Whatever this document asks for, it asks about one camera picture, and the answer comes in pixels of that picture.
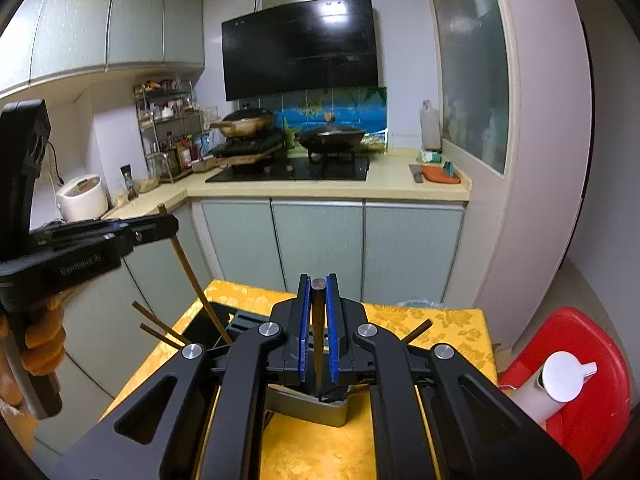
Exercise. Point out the blue tile mural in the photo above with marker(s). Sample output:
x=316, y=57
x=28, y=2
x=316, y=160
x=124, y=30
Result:
x=345, y=110

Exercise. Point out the black gas stove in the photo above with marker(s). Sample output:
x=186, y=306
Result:
x=280, y=172

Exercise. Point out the beige kitchen countertop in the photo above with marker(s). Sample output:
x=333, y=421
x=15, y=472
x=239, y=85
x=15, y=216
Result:
x=390, y=185

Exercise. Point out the white rice cooker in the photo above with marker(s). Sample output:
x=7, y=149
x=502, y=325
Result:
x=82, y=200

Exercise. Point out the person's left hand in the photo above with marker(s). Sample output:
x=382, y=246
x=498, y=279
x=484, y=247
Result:
x=45, y=335

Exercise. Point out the yellow floral tablecloth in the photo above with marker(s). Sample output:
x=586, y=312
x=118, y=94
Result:
x=320, y=450

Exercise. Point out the brown wok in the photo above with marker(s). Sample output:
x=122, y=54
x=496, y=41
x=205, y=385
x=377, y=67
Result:
x=247, y=125

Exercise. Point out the green utensil holder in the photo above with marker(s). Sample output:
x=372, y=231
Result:
x=300, y=410

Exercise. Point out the metal spice rack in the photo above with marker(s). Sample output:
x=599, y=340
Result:
x=170, y=125

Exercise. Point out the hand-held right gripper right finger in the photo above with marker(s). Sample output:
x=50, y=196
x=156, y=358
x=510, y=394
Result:
x=331, y=340

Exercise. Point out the frosted glass panel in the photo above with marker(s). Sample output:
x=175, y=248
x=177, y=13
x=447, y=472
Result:
x=465, y=60

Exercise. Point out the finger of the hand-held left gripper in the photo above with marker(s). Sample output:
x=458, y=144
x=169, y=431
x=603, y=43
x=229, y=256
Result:
x=150, y=225
x=100, y=249

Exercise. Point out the red plastic stool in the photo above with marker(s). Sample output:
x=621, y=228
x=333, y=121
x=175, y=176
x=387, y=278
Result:
x=600, y=410

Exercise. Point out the white kettle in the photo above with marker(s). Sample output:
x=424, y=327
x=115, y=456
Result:
x=565, y=375

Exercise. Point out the light bamboo chopstick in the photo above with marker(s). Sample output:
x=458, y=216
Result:
x=192, y=285

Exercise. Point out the black range hood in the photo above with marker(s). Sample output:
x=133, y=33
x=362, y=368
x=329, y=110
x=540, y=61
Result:
x=300, y=50

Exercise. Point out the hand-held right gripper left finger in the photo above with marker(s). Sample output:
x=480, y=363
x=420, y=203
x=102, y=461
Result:
x=305, y=340

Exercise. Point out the pepper grinder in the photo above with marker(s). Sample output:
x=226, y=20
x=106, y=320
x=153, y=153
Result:
x=129, y=182

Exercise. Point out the black chopstick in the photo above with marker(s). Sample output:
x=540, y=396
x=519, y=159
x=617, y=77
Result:
x=318, y=340
x=417, y=330

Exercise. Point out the dark brown wooden chopstick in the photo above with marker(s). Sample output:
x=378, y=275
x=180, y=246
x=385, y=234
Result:
x=160, y=336
x=160, y=322

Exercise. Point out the pale green upper cabinets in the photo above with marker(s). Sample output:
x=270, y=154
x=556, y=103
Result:
x=75, y=20

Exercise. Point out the black portable stove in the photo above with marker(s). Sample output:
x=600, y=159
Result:
x=245, y=147

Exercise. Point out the clear plastic bottle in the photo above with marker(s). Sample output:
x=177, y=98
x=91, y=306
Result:
x=430, y=130

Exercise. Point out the black wok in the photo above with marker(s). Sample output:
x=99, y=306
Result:
x=330, y=137

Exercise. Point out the pale green base cabinets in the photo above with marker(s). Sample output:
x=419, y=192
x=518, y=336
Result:
x=320, y=240

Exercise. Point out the orange cutting board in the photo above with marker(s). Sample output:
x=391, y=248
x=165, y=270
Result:
x=437, y=175

